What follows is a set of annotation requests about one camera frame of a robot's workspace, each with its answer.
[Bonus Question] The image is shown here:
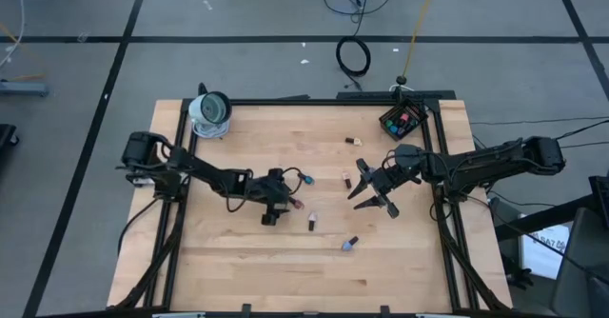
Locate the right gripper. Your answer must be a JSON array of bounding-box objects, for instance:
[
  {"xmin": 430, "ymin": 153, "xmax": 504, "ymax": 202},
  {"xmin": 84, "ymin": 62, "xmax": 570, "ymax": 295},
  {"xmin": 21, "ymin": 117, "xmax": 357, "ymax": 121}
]
[{"xmin": 346, "ymin": 158, "xmax": 422, "ymax": 220}]

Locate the black plastic basket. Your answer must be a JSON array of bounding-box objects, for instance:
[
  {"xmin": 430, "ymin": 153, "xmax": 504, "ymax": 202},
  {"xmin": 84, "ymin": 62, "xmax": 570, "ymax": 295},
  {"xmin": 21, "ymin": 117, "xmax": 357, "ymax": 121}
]
[{"xmin": 378, "ymin": 97, "xmax": 429, "ymax": 142}]

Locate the black stand beam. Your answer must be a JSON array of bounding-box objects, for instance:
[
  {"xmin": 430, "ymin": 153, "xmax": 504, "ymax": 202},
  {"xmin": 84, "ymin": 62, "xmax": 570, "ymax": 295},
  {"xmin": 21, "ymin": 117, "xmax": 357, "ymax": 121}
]
[{"xmin": 494, "ymin": 174, "xmax": 609, "ymax": 243}]

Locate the white printed sign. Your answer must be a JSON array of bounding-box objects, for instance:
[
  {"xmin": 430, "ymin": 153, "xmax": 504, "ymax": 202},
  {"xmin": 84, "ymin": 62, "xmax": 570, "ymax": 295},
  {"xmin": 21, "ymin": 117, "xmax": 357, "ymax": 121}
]
[{"xmin": 520, "ymin": 224, "xmax": 571, "ymax": 281}]

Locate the grey padded chair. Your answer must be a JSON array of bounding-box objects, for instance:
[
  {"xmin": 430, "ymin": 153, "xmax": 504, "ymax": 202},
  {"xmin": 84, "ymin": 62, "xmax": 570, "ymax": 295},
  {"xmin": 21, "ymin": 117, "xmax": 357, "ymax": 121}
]
[{"xmin": 551, "ymin": 207, "xmax": 609, "ymax": 318}]

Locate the black floor object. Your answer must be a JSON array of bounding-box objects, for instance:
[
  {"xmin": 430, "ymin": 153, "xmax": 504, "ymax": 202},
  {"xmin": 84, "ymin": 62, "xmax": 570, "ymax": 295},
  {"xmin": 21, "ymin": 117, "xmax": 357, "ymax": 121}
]
[{"xmin": 0, "ymin": 123, "xmax": 20, "ymax": 149}]

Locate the white coiled cable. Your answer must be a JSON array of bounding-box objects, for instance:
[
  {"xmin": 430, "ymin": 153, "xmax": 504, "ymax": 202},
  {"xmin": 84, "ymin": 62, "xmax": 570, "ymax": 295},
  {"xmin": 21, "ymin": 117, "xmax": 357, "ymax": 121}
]
[{"xmin": 191, "ymin": 117, "xmax": 232, "ymax": 140}]

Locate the black table frame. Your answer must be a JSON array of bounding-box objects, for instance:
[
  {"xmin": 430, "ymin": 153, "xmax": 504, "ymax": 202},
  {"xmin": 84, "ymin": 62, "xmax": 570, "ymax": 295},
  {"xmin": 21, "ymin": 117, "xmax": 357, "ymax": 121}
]
[{"xmin": 108, "ymin": 89, "xmax": 513, "ymax": 318}]

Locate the black coiled floor cable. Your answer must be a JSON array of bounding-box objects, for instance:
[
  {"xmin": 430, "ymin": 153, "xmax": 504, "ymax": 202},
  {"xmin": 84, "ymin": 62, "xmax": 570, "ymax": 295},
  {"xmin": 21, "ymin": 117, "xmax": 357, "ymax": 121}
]
[{"xmin": 335, "ymin": 35, "xmax": 372, "ymax": 79}]

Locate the yellow hanging cable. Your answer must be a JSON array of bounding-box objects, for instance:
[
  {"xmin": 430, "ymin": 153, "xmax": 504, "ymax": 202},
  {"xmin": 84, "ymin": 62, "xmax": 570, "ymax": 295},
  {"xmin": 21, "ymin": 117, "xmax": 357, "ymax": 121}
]
[{"xmin": 402, "ymin": 0, "xmax": 442, "ymax": 79}]

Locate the grey floor rail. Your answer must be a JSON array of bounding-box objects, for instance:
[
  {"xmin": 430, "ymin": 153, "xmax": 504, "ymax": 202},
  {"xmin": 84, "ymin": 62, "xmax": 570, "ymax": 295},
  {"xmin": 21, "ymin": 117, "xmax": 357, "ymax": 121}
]
[{"xmin": 0, "ymin": 80, "xmax": 49, "ymax": 97}]

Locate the white floor cable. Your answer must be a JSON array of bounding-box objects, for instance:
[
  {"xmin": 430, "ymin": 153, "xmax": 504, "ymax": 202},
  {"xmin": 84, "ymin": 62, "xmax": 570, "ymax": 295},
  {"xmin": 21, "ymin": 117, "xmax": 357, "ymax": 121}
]
[{"xmin": 0, "ymin": 0, "xmax": 25, "ymax": 70}]

